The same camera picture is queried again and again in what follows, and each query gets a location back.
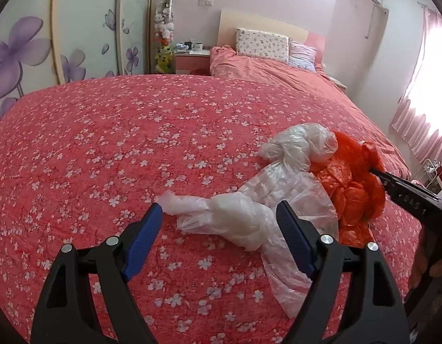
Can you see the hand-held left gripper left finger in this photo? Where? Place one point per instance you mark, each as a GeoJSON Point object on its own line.
{"type": "Point", "coordinates": [142, 243]}

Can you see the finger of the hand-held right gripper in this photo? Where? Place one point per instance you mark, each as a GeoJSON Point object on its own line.
{"type": "Point", "coordinates": [403, 195]}

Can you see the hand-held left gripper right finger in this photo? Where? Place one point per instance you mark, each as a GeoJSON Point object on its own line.
{"type": "Point", "coordinates": [294, 240]}

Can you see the orange plastic bag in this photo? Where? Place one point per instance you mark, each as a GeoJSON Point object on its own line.
{"type": "Point", "coordinates": [350, 193]}

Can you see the translucent white plastic bag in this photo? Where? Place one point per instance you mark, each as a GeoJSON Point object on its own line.
{"type": "Point", "coordinates": [299, 143]}
{"type": "Point", "coordinates": [235, 215]}

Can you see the pink curtain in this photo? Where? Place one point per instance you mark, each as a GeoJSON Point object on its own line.
{"type": "Point", "coordinates": [421, 114]}

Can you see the red floral blanket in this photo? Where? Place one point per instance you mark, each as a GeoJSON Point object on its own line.
{"type": "Point", "coordinates": [134, 143]}

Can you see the orange duvet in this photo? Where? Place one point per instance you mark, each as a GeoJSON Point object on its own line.
{"type": "Point", "coordinates": [278, 82]}

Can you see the striped pink pillow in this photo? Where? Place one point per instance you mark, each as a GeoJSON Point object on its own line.
{"type": "Point", "coordinates": [303, 55]}

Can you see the floral print pillow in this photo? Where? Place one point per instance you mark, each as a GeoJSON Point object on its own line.
{"type": "Point", "coordinates": [262, 44]}

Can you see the clear tube of plush toys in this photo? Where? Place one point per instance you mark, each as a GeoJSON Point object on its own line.
{"type": "Point", "coordinates": [163, 32]}

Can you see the wardrobe with purple flower doors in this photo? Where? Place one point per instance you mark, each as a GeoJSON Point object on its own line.
{"type": "Point", "coordinates": [63, 36]}

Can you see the wooden bed headboard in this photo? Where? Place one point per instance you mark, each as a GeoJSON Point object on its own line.
{"type": "Point", "coordinates": [242, 19]}

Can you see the white wall switch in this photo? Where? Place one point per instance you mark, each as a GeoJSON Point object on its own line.
{"type": "Point", "coordinates": [204, 3]}

